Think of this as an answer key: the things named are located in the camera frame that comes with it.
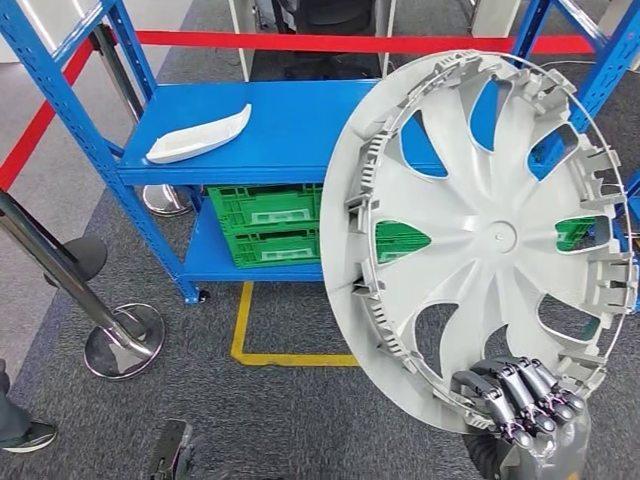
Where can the grey plastic wheel cover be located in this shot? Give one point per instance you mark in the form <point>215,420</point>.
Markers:
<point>475,232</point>

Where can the white plastic trim part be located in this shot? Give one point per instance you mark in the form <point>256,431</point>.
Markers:
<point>200,139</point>

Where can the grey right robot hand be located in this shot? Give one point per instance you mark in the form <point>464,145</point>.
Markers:
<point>560,450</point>

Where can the person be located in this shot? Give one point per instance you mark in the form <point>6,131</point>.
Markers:
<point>25,437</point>

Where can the white partition panel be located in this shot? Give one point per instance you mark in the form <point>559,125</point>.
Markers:
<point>492,16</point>

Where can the chrome stanchion post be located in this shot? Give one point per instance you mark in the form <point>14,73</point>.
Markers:
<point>125,341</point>
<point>120,79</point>

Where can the black office chair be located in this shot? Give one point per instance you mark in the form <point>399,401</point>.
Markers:
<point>335,16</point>

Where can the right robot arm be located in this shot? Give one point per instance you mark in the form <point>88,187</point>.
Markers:
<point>482,457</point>

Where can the blue metal shelf rack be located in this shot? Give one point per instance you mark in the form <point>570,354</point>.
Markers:
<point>280,126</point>

